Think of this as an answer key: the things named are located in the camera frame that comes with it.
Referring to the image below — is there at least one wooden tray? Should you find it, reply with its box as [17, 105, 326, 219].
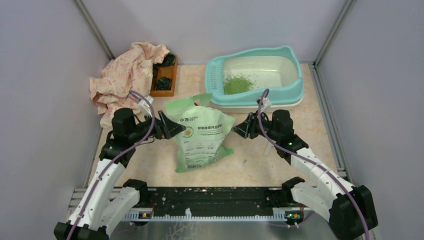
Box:
[150, 53, 178, 97]

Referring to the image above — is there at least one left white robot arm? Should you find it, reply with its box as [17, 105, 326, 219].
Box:
[53, 108, 186, 240]

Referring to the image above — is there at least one teal litter box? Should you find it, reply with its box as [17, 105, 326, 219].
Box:
[204, 45, 305, 113]

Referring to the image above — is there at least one dark plant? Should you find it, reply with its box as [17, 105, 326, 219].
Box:
[160, 53, 176, 67]
[155, 76, 172, 91]

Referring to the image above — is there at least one green litter bag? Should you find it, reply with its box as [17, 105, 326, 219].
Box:
[165, 93, 236, 173]

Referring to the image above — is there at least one dark plant near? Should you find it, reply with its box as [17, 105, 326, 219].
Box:
[155, 76, 172, 91]

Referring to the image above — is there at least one white bag clip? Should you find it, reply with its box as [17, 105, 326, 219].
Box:
[263, 143, 273, 156]

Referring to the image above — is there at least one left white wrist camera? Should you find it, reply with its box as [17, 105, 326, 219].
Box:
[137, 95, 154, 117]

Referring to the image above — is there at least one dark plant far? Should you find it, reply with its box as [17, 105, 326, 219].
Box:
[160, 53, 176, 67]

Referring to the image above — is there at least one purple cable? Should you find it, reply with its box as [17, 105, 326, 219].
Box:
[66, 90, 156, 240]
[256, 88, 371, 240]

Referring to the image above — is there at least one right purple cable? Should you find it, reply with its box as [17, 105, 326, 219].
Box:
[256, 88, 371, 240]

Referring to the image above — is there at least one pink patterned cloth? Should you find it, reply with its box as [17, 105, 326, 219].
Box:
[89, 42, 170, 129]

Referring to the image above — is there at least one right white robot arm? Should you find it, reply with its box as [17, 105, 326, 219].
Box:
[232, 110, 379, 240]

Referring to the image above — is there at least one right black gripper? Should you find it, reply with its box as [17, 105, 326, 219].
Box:
[231, 109, 281, 142]

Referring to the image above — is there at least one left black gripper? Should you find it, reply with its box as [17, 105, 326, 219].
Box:
[128, 109, 186, 143]

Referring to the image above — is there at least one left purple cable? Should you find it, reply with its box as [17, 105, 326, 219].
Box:
[66, 90, 156, 240]

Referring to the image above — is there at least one green litter pile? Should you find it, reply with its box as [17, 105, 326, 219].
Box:
[223, 74, 255, 95]

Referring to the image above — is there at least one white slotted cable duct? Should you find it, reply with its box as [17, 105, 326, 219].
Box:
[121, 209, 288, 222]

